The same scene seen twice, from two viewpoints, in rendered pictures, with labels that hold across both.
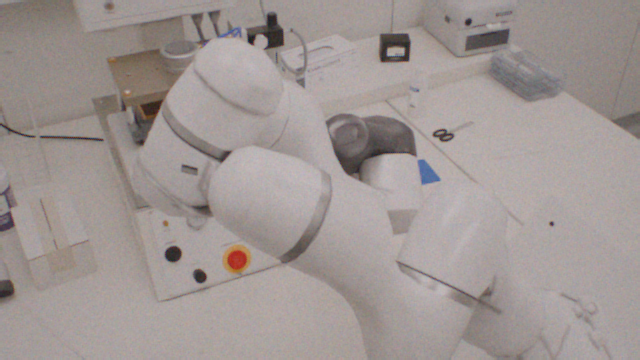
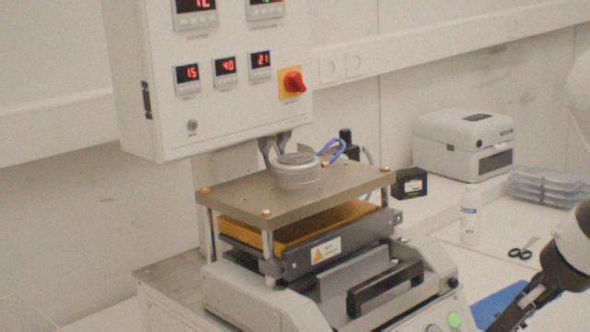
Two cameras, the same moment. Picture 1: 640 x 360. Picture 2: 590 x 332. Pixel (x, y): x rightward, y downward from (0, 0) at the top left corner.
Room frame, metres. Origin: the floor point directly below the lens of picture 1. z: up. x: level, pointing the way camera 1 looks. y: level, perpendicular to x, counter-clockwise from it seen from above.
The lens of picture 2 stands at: (0.23, 0.59, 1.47)
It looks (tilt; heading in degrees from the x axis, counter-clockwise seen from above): 18 degrees down; 344
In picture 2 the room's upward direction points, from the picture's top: 3 degrees counter-clockwise
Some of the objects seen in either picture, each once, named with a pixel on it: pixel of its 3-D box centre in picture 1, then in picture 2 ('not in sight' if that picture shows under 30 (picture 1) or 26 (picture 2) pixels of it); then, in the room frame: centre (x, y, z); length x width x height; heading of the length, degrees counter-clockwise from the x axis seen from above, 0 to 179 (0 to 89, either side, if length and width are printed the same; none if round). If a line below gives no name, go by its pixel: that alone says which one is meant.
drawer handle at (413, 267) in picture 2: not in sight; (386, 285); (1.08, 0.22, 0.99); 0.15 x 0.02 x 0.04; 115
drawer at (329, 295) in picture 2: not in sight; (321, 268); (1.20, 0.28, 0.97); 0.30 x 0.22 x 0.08; 25
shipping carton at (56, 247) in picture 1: (53, 239); not in sight; (1.06, 0.58, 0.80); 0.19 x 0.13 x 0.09; 27
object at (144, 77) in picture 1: (189, 66); (294, 188); (1.28, 0.30, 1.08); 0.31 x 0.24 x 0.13; 115
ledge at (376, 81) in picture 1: (383, 65); (398, 205); (1.87, -0.16, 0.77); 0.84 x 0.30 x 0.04; 117
